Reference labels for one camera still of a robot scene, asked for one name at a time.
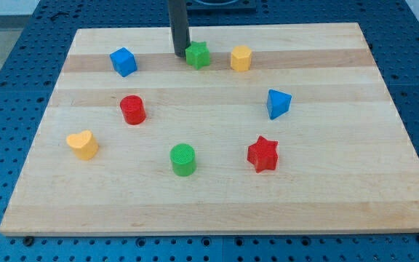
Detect blue triangle block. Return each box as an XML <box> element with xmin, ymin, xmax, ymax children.
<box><xmin>266</xmin><ymin>90</ymin><xmax>292</xmax><ymax>120</ymax></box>

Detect blue cube block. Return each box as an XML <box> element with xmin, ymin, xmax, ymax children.
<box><xmin>110</xmin><ymin>47</ymin><xmax>137</xmax><ymax>77</ymax></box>

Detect green cylinder block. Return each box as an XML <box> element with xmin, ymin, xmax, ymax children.
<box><xmin>169</xmin><ymin>143</ymin><xmax>196</xmax><ymax>177</ymax></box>

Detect red star block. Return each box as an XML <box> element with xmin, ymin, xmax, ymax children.
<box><xmin>247</xmin><ymin>135</ymin><xmax>279</xmax><ymax>173</ymax></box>

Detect light wooden board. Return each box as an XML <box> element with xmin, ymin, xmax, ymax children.
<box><xmin>0</xmin><ymin>23</ymin><xmax>419</xmax><ymax>237</ymax></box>

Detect green star block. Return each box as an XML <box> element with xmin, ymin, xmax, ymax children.
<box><xmin>185</xmin><ymin>41</ymin><xmax>210</xmax><ymax>70</ymax></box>

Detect red cylinder block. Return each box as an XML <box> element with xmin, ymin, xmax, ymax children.
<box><xmin>119</xmin><ymin>95</ymin><xmax>146</xmax><ymax>125</ymax></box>

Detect yellow hexagon block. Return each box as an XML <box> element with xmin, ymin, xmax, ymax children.
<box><xmin>231</xmin><ymin>45</ymin><xmax>252</xmax><ymax>72</ymax></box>

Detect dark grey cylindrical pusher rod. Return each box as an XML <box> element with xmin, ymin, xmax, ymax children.
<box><xmin>167</xmin><ymin>0</ymin><xmax>191</xmax><ymax>57</ymax></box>

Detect yellow heart block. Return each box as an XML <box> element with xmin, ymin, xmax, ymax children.
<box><xmin>65</xmin><ymin>130</ymin><xmax>99</xmax><ymax>160</ymax></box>

